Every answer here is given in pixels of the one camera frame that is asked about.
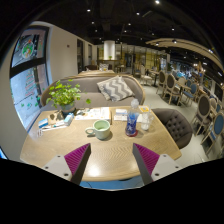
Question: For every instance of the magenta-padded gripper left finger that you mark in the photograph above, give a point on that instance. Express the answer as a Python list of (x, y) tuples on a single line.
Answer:
[(55, 166)]

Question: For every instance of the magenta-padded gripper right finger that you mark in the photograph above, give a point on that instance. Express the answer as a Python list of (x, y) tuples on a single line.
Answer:
[(166, 166)]

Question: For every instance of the clear bottle with blue label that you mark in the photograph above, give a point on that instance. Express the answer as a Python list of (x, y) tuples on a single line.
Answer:
[(132, 121)]

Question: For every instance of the dark tufted armchair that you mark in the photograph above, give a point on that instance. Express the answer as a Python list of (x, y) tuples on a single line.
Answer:
[(173, 126)]

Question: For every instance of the white ointment tube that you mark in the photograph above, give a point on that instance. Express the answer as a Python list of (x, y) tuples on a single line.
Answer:
[(55, 126)]

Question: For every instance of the blue white small box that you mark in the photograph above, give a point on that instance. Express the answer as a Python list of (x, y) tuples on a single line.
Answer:
[(43, 123)]

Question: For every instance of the clear plastic cup with straw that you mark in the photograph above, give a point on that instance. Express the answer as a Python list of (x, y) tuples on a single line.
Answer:
[(146, 121)]

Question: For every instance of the light blue small box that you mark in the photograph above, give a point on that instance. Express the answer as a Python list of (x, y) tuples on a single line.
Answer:
[(68, 119)]

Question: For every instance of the flat round red coaster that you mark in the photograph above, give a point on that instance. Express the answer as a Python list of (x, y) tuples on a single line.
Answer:
[(127, 134)]

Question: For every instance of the pale green mug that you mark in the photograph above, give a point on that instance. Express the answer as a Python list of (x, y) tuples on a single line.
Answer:
[(101, 129)]

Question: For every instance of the yellow square table sign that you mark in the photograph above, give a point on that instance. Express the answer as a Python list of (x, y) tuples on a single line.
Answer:
[(144, 109)]

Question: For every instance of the white orange flat box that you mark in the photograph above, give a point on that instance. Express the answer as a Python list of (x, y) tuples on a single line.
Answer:
[(95, 114)]

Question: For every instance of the group of dining chairs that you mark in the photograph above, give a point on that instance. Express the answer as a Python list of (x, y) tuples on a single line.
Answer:
[(203, 106)]

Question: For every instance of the blue white card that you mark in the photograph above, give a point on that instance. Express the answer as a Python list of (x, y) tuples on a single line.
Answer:
[(120, 112)]

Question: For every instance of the potted green plant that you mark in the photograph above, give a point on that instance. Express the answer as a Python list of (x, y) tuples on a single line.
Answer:
[(65, 95)]

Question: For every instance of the grey curved sofa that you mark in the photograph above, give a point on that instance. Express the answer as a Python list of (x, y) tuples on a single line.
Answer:
[(86, 86)]

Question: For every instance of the grey white chevron cushion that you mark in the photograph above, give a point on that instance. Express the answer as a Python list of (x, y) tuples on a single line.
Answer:
[(115, 88)]

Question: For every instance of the group of ceiling lights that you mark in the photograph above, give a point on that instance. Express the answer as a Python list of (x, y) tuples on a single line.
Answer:
[(156, 2)]

